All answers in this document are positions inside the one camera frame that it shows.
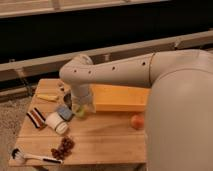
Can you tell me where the orange peach fruit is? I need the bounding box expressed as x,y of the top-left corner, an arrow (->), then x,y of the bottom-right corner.
130,115 -> 144,130

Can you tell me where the green round object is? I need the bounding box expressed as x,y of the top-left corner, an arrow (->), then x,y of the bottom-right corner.
74,106 -> 85,118

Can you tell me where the striped folded towel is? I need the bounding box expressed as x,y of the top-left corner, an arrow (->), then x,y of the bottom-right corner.
27,108 -> 46,129

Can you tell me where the blue grey sponge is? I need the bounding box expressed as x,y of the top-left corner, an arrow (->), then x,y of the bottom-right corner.
56,106 -> 73,121

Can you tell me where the white cup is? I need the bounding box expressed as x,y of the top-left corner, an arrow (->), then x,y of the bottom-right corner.
45,112 -> 68,135

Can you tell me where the yellow banana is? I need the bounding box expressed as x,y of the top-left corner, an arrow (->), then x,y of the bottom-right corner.
36,94 -> 59,102

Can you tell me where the wooden table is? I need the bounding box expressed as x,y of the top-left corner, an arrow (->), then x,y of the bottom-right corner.
15,79 -> 146,166

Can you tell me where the white dish brush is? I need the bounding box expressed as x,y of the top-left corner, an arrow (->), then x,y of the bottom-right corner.
11,148 -> 63,164

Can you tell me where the bunch of dark grapes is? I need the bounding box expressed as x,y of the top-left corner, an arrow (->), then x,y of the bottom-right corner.
51,136 -> 75,160

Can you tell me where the yellow plastic tray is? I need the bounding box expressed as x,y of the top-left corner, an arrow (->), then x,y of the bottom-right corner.
91,84 -> 149,112

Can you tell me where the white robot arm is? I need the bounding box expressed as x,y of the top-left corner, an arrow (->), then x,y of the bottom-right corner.
59,49 -> 213,171

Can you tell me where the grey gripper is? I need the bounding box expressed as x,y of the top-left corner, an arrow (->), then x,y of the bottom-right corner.
64,87 -> 94,113

